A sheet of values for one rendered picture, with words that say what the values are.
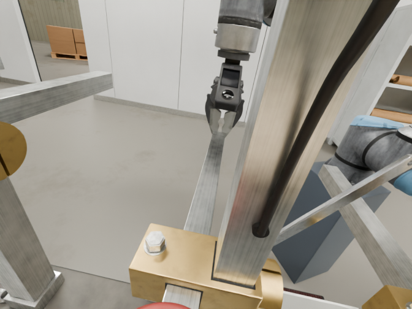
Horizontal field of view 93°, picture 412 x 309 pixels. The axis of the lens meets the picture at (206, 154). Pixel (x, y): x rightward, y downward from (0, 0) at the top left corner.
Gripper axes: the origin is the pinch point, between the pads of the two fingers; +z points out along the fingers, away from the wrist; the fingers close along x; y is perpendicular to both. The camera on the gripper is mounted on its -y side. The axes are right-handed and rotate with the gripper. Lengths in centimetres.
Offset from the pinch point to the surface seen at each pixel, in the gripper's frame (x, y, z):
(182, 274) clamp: 0.3, -37.4, -4.3
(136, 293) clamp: 4.4, -37.9, -0.3
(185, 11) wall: 69, 232, -46
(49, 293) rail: 18.7, -35.7, 11.5
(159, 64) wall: 100, 233, 17
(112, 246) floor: 47, 14, 83
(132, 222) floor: 44, 32, 83
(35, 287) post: 19.2, -36.4, 8.6
